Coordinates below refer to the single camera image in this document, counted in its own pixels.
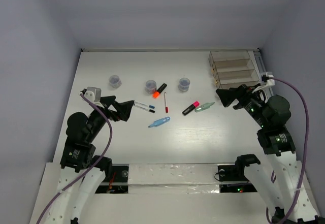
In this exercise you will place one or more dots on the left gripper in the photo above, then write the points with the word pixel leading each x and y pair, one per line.
pixel 124 108

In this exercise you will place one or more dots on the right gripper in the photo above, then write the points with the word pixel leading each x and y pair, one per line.
pixel 243 92

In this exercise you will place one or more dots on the paperclip jar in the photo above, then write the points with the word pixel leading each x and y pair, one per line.
pixel 114 81
pixel 184 84
pixel 150 86

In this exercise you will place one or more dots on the blue capped white marker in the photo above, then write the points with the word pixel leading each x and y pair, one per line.
pixel 144 105

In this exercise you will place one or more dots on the pink black highlighter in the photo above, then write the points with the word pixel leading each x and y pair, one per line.
pixel 190 108

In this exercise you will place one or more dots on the orange black highlighter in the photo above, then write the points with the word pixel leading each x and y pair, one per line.
pixel 159 90

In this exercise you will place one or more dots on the red capped white marker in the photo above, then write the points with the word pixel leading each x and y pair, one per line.
pixel 166 102

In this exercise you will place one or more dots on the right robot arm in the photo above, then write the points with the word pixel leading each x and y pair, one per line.
pixel 283 193

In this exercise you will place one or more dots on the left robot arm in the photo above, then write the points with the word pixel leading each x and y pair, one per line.
pixel 81 171

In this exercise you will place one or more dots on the clear acrylic drawer organizer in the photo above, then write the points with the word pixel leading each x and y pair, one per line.
pixel 233 68

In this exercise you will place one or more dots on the green translucent highlighter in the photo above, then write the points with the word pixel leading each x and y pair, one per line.
pixel 203 107

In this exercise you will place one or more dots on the black capped white marker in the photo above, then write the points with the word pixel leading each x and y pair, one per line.
pixel 144 108

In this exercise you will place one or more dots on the blue translucent highlighter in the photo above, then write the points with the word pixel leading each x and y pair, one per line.
pixel 159 122

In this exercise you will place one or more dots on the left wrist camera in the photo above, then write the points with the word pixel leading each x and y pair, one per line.
pixel 93 94

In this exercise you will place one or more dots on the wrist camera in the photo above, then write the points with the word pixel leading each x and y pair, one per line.
pixel 93 94
pixel 267 80

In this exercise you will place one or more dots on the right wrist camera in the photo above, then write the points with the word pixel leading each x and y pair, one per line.
pixel 267 80

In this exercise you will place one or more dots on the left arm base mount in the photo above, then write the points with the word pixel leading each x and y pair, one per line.
pixel 116 183

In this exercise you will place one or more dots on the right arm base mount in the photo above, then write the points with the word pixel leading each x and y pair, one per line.
pixel 230 181

